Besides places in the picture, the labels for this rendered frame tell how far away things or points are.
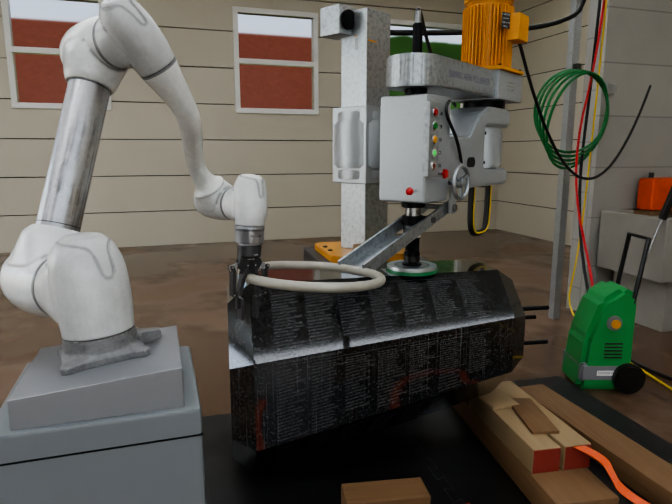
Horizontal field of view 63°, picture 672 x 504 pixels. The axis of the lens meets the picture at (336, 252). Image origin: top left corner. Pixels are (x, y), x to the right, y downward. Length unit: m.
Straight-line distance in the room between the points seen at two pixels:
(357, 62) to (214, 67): 5.45
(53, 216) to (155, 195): 6.77
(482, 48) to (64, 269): 2.17
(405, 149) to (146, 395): 1.43
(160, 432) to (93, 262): 0.38
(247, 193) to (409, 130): 0.82
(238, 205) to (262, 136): 6.69
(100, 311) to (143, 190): 6.98
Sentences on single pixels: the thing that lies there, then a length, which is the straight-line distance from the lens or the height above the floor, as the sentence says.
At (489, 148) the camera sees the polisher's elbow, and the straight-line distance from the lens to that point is 2.82.
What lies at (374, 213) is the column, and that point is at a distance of 3.06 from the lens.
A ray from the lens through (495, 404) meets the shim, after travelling 2.57.
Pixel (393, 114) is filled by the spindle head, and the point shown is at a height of 1.47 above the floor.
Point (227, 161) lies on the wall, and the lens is 8.25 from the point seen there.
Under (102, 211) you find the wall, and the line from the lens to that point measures 8.26.
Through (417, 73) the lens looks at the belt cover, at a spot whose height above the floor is 1.61.
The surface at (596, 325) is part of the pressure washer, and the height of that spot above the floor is 0.38.
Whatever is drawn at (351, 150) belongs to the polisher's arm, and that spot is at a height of 1.33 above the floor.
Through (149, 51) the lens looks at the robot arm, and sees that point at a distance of 1.46.
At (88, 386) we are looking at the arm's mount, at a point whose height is 0.87.
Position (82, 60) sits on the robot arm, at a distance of 1.56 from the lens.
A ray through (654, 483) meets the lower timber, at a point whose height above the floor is 0.10.
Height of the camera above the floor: 1.32
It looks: 10 degrees down
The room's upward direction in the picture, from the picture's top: straight up
